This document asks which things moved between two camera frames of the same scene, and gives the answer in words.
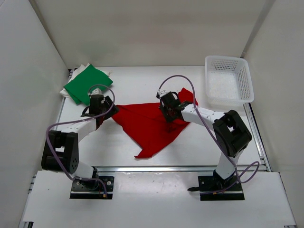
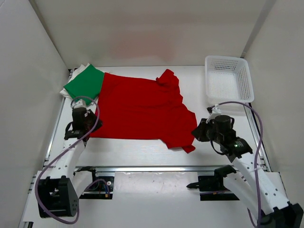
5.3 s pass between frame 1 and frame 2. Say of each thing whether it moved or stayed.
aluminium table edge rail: stayed
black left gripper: moved
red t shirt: moved
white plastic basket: stayed
